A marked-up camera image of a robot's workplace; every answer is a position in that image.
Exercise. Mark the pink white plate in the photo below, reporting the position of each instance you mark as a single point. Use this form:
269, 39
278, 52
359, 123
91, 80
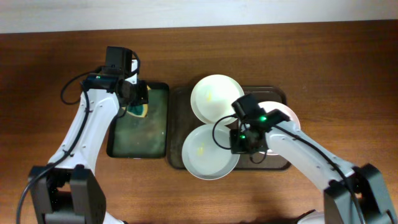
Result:
273, 105

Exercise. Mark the cream white plate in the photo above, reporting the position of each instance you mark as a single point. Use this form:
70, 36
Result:
212, 97

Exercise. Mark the black rectangular water tray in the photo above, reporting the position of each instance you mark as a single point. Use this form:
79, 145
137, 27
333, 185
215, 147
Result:
143, 138

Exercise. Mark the pale blue plate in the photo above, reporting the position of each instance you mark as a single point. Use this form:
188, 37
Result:
203, 154

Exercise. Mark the green and yellow sponge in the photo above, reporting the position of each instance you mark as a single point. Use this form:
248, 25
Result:
139, 111

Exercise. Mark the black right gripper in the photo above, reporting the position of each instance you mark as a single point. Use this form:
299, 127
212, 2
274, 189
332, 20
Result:
236, 145

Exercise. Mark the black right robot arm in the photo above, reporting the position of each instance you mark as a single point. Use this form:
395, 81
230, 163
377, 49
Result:
351, 194

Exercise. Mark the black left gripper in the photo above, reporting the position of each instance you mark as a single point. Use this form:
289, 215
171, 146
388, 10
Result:
144, 98

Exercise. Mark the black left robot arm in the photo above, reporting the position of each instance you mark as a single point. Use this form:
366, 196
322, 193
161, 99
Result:
66, 189

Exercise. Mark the brown serving tray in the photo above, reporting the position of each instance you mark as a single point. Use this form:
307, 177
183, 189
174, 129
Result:
182, 121

